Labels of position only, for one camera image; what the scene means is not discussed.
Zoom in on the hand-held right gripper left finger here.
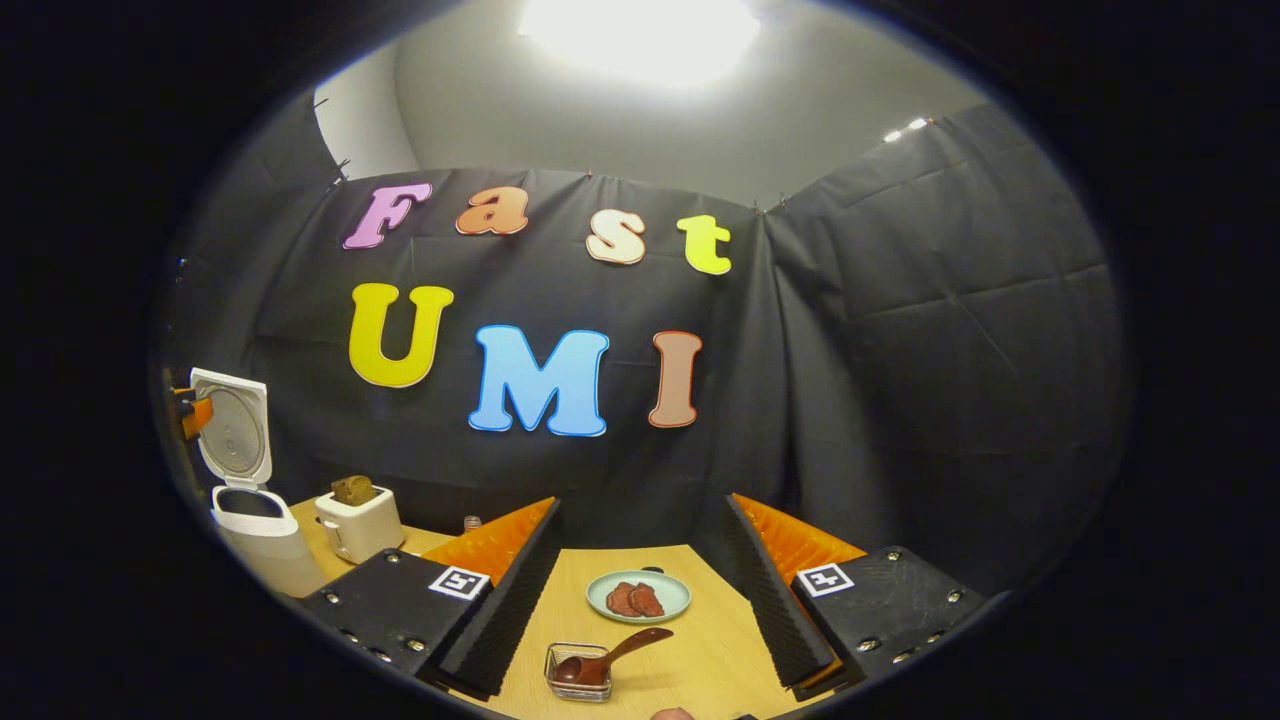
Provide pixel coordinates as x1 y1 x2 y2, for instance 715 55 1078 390
300 497 563 701

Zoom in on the clear chopstick holder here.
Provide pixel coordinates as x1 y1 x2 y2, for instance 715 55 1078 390
544 642 614 703

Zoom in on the brown wooden spoon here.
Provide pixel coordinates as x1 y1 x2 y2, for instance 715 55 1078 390
553 627 675 687

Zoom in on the pale green plate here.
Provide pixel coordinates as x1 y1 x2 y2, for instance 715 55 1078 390
586 569 693 625

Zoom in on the white rice cooker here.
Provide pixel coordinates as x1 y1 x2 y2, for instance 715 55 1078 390
188 367 331 599

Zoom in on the white toaster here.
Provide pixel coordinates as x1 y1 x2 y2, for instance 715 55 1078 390
314 485 406 566

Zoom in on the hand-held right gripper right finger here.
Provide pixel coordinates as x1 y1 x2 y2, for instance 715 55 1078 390
722 493 986 701

